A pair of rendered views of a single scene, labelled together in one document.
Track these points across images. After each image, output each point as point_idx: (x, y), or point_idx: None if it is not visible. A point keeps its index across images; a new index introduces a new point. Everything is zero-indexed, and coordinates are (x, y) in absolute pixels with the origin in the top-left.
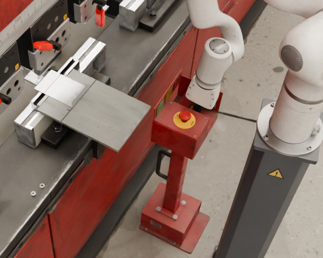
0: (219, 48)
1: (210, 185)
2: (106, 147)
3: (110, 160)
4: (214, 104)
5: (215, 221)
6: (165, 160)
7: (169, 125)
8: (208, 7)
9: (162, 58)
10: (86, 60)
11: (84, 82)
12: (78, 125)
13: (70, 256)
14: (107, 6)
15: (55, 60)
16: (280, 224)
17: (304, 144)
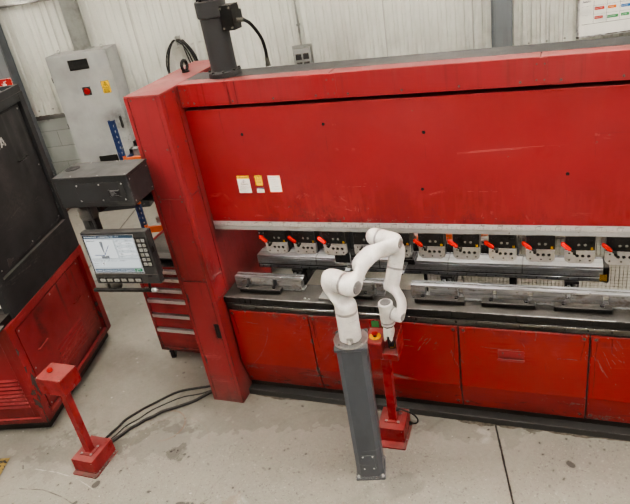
0: (383, 302)
1: (431, 445)
2: None
3: None
4: (384, 338)
5: (404, 453)
6: (438, 419)
7: (369, 332)
8: (386, 279)
9: (408, 316)
10: (369, 281)
11: None
12: None
13: (327, 367)
14: (402, 274)
15: (348, 264)
16: (417, 489)
17: (341, 343)
